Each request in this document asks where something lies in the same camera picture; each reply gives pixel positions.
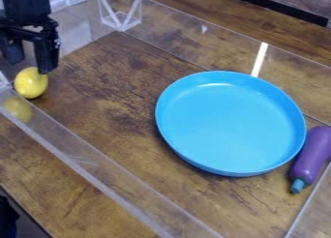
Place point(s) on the clear acrylic enclosure wall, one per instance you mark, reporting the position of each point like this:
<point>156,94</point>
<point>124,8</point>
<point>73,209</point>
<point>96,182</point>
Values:
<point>84,161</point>

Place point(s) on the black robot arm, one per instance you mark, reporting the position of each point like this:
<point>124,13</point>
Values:
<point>25,10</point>

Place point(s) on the blue round tray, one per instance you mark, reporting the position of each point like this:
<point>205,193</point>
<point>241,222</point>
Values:
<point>229,123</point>

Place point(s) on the black bar on background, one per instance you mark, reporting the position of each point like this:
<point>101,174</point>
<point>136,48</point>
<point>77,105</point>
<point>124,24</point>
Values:
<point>287,10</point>

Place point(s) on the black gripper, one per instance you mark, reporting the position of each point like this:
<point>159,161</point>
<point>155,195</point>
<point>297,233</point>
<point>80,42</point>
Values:
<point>39,31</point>

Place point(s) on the yellow lemon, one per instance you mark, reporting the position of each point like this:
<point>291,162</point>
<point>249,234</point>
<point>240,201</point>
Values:
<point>31,83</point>

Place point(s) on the purple toy eggplant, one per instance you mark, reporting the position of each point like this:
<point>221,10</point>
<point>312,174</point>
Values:
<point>312,158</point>

